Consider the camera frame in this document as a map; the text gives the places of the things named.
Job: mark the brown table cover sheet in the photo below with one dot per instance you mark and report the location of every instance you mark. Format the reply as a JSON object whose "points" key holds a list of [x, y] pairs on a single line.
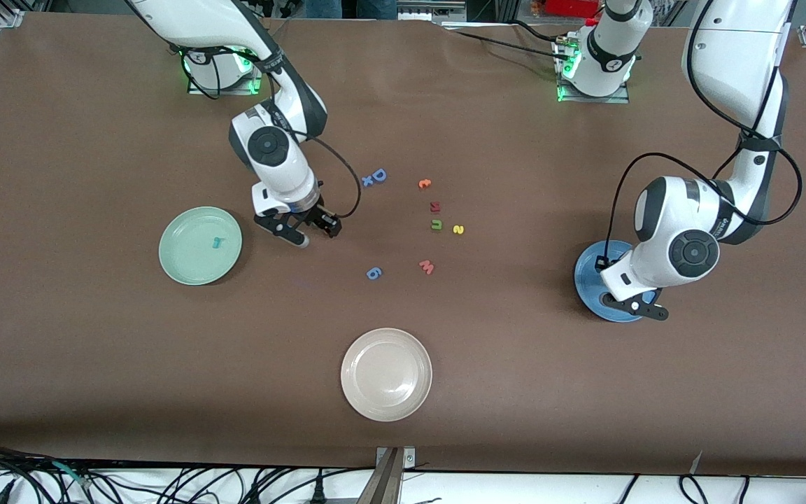
{"points": [[515, 392]]}

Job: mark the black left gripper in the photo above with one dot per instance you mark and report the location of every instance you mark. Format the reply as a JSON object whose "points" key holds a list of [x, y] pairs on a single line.
{"points": [[599, 264]]}

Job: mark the black floor plug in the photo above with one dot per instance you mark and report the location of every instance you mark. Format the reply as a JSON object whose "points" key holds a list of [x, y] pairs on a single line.
{"points": [[317, 493]]}

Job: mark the aluminium frame rail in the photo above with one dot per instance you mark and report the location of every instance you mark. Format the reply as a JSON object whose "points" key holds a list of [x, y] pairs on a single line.
{"points": [[431, 8]]}

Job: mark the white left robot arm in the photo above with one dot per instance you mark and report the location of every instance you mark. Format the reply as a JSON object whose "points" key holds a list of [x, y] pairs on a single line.
{"points": [[690, 252]]}

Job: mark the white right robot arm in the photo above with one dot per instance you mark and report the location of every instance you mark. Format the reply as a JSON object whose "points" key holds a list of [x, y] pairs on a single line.
{"points": [[270, 147]]}

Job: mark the blue plate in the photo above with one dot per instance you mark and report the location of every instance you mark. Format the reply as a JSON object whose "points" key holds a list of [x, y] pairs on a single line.
{"points": [[585, 283]]}

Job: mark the pink letter w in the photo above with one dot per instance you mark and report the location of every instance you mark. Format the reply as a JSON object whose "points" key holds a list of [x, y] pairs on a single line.
{"points": [[426, 267]]}

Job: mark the light green plate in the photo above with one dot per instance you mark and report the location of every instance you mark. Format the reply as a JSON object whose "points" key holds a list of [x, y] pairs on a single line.
{"points": [[193, 259]]}

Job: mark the blue digit 6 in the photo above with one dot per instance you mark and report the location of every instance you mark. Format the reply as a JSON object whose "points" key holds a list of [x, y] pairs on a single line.
{"points": [[369, 271]]}

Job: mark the blue letter D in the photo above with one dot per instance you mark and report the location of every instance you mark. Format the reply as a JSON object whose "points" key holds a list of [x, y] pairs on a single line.
{"points": [[374, 174]]}

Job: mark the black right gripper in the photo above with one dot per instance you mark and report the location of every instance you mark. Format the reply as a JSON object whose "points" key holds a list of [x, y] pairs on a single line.
{"points": [[317, 216]]}

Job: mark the red box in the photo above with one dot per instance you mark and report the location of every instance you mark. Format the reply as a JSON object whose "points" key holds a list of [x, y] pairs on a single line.
{"points": [[571, 7]]}

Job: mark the small white tape strip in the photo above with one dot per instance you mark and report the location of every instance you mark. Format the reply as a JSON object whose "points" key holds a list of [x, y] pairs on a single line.
{"points": [[695, 465]]}

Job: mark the person in blue clothes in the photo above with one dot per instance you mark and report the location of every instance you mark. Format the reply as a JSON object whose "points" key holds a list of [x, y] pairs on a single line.
{"points": [[347, 7]]}

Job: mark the metal table edge bracket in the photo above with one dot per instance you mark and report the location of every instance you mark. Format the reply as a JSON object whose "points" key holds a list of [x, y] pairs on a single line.
{"points": [[389, 483]]}

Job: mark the beige plate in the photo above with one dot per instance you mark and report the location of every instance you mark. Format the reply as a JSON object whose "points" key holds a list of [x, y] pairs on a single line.
{"points": [[386, 374]]}

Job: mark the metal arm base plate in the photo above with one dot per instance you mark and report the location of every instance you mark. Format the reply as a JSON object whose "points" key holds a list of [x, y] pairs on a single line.
{"points": [[221, 92], [595, 99]]}

